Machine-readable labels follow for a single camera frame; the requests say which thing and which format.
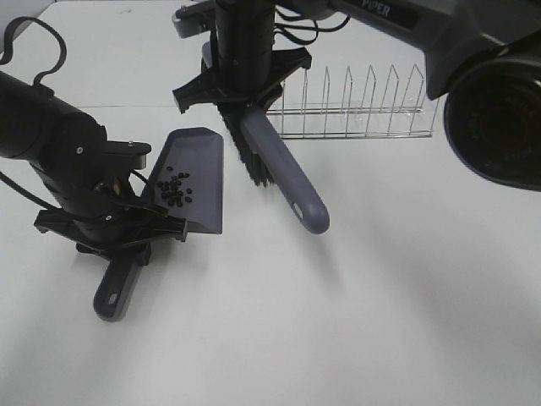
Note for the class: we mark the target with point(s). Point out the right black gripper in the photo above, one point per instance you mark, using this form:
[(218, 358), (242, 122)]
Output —
[(243, 66)]

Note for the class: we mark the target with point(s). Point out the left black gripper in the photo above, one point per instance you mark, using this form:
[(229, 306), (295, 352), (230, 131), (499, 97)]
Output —
[(98, 207)]

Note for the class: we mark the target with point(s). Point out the purple hand brush black bristles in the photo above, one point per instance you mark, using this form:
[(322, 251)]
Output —
[(270, 152)]

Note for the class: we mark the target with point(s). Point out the pile of coffee beans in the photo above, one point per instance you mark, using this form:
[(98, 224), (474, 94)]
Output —
[(175, 187)]

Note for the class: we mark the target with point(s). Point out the purple plastic dustpan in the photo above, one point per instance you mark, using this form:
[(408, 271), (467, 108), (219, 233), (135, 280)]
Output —
[(198, 151)]

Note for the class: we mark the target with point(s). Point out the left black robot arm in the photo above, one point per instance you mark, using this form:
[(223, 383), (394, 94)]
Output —
[(32, 118)]

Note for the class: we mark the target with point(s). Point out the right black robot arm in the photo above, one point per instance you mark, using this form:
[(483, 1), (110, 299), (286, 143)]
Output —
[(482, 56)]

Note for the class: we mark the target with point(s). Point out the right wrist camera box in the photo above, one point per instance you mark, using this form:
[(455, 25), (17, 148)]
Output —
[(194, 19)]

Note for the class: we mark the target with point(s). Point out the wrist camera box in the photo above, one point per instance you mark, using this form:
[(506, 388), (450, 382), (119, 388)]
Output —
[(194, 19), (128, 155)]

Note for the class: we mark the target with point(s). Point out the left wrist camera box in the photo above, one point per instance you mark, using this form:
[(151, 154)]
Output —
[(128, 155)]

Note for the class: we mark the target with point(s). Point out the chrome wire dish rack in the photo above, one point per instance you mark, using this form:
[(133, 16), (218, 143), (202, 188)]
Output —
[(356, 103)]

